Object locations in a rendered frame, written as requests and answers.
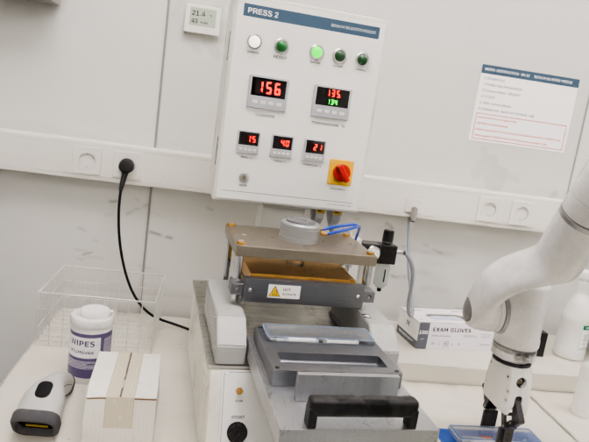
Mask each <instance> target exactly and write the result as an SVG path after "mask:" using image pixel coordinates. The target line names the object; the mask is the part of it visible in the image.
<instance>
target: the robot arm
mask: <svg viewBox="0 0 589 442"><path fill-rule="evenodd" d="M588 264H589V160H588V161H587V163H586V164H585V165H584V167H583V168H582V170H581V172H580V173H579V175H578V177H577V179H576V180H575V182H574V183H573V184H572V186H571V188H570V190H569V192H568V193H567V195H566V196H565V198H564V200H563V201H562V203H561V204H560V206H559V208H558V209H557V212H556V213H555V215H554V217H553V218H552V219H551V221H550V223H549V225H548V227H547V228H546V230H545V232H544V233H543V235H542V237H541V238H540V240H539V241H538V242H537V243H536V244H535V245H534V246H532V247H529V248H526V249H523V250H521V251H518V252H515V253H511V254H509V255H507V256H504V257H502V258H500V259H498V260H497V261H495V262H494V263H493V264H491V265H490V266H488V267H487V268H486V269H485V270H484V271H483V272H482V273H481V275H480V276H479V278H478V279H477V281H476V282H475V283H474V284H473V286H472V288H471V290H470V292H469V293H468V295H467V297H466V299H465V303H464V306H463V319H464V321H465V323H466V324H467V325H468V326H470V327H471V328H473V329H475V330H480V331H485V332H494V335H493V343H492V347H491V351H492V353H493V354H492V358H491V359H490V362H489V365H488V369H487V371H486V378H485V382H484V383H482V388H483V392H484V395H483V397H484V402H483V408H484V410H483V414H482V418H481V422H480V425H481V426H495V425H496V420H497V416H498V412H499V410H500V411H501V426H499V428H498V432H497V436H496V440H495V442H512V438H513V434H514V430H516V428H517V427H519V426H520V425H522V424H525V420H524V416H525V415H526V414H527V411H528V406H529V398H530V391H531V384H532V368H531V365H532V363H534V362H535V361H536V354H537V350H538V346H539V342H540V338H541V334H542V330H543V323H544V319H545V315H546V311H547V308H548V303H549V300H550V292H551V286H552V285H558V284H564V283H567V282H571V281H573V280H575V279H576V278H577V277H579V276H580V275H581V273H582V272H583V271H584V270H585V268H586V267H587V265H588ZM497 408H498V409H499V410H496V409H497ZM510 410H512V412H509V411H510ZM507 416H512V420H509V421H507Z"/></svg>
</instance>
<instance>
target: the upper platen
mask: <svg viewBox="0 0 589 442"><path fill-rule="evenodd" d="M244 275H249V276H262V277H274V278H288V279H300V280H312V281H326V282H350V283H356V280H355V279H354V278H353V277H352V276H351V275H350V274H349V273H347V272H346V268H344V267H341V266H340V265H339V264H335V263H323V262H313V261H301V260H279V259H268V258H256V257H245V256H244V261H243V268H242V274H241V279H242V280H244Z"/></svg>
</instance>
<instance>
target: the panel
mask: <svg viewBox="0 0 589 442"><path fill-rule="evenodd" d="M234 424H241V425H243V426H244V427H245V429H246V436H245V439H244V440H242V441H241V442H274V441H273V436H272V433H271V431H270V428H269V425H268V422H267V420H266V415H265V412H264V410H263V407H262V404H261V401H260V398H259V393H258V390H257V388H256V385H255V382H254V380H253V377H252V372H251V370H233V369H223V371H222V386H221V400H220V415H219V430H218V442H234V441H232V440H231V439H230V436H229V430H230V428H231V427H232V426H233V425H234Z"/></svg>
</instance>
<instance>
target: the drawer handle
mask: <svg viewBox="0 0 589 442"><path fill-rule="evenodd" d="M418 415H419V402H418V401H417V400H416V398H415V397H413V396H354V395H310V396H309V398H308V402H307V403H306V410H305V415H304V423H305V425H306V427H307V428H308V429H315V428H316V421H317V417H403V423H404V424H405V425H406V427H407V428H408V429H409V430H415V429H416V425H417V420H418Z"/></svg>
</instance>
